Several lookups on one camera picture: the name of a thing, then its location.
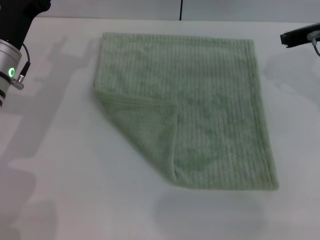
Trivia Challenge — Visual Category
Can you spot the grey right arm cable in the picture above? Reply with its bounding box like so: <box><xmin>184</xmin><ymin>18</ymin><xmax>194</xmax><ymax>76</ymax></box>
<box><xmin>306</xmin><ymin>31</ymin><xmax>320</xmax><ymax>58</ymax></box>

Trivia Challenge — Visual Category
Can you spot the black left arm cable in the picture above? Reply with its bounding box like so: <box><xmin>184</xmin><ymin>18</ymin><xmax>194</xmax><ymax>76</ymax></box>
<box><xmin>11</xmin><ymin>43</ymin><xmax>32</xmax><ymax>90</ymax></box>

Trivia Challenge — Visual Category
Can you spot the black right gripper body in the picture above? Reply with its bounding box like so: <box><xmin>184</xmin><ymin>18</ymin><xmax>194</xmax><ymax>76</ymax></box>
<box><xmin>287</xmin><ymin>23</ymin><xmax>320</xmax><ymax>48</ymax></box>

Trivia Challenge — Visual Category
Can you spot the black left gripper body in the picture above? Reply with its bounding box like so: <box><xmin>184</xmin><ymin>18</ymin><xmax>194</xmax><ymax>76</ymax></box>
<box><xmin>0</xmin><ymin>0</ymin><xmax>52</xmax><ymax>49</ymax></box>

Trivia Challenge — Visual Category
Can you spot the light green ribbed towel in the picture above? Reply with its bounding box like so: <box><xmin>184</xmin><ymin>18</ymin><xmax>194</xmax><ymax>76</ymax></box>
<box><xmin>92</xmin><ymin>31</ymin><xmax>280</xmax><ymax>193</ymax></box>

